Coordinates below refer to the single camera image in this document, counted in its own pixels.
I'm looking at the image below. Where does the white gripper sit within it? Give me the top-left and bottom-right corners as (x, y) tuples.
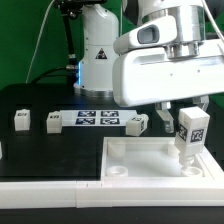
(112, 39), (224, 133)

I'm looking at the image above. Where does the white square table top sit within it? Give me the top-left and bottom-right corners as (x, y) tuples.
(101, 137), (224, 180)

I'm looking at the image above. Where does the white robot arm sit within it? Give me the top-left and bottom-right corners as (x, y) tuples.
(75, 0), (224, 132)

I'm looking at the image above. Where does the white base tag plate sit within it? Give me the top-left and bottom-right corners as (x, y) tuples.
(61, 110), (137, 127)

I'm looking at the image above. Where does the white part left edge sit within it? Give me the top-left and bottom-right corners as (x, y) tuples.
(0, 141), (3, 160)

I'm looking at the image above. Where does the white L-shaped obstacle fence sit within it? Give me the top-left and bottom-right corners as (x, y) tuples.
(0, 139), (224, 210)

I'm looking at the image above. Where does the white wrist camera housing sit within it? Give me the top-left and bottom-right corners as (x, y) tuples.
(113, 15), (177, 54)

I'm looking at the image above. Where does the black cable bundle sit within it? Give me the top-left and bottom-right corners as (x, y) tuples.
(30, 0), (108, 84)

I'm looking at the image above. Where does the white cable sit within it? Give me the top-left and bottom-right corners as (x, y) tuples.
(25, 0), (56, 84)

